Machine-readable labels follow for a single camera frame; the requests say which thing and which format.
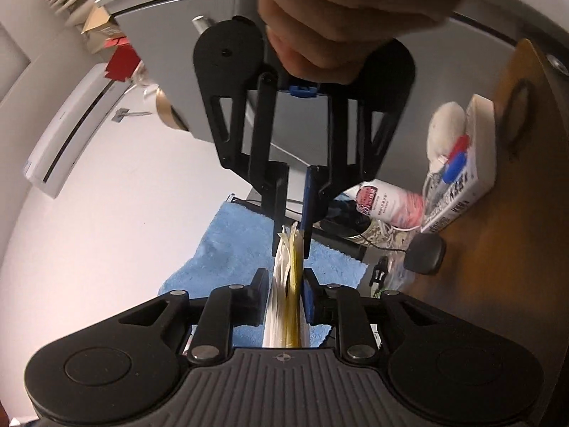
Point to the grey cabinet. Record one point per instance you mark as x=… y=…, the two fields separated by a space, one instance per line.
x=169 y=53

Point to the banded stack of paper packets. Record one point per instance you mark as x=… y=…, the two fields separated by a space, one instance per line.
x=282 y=284

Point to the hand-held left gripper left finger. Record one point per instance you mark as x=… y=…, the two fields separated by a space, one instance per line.
x=263 y=296

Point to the blue marker pen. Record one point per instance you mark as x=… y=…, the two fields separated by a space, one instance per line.
x=455 y=167

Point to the black computer mouse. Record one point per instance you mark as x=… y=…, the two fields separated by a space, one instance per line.
x=426 y=253

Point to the brown tape roll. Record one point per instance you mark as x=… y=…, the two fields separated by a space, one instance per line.
x=168 y=113

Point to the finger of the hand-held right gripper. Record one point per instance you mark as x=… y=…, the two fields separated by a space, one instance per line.
x=307 y=195
x=275 y=195

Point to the red paper tag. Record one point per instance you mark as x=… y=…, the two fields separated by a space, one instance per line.
x=122 y=62

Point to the grey wall hook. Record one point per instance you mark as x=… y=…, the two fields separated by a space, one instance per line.
x=120 y=114

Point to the person's right hand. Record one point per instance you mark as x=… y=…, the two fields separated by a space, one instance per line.
x=333 y=9

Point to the white plush toy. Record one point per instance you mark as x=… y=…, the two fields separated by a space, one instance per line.
x=444 y=129

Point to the white printed carton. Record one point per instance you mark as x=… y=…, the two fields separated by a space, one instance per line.
x=480 y=151

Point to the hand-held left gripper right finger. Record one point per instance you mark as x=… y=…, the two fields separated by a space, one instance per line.
x=310 y=299

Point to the pink white spray bottle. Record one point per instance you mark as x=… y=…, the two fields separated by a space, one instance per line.
x=391 y=202

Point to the blue fluffy towel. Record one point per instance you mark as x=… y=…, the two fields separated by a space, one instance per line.
x=213 y=253

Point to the brown cardboard box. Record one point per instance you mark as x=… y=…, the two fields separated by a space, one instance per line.
x=104 y=22

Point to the white air conditioner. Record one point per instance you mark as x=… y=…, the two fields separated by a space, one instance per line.
x=66 y=142

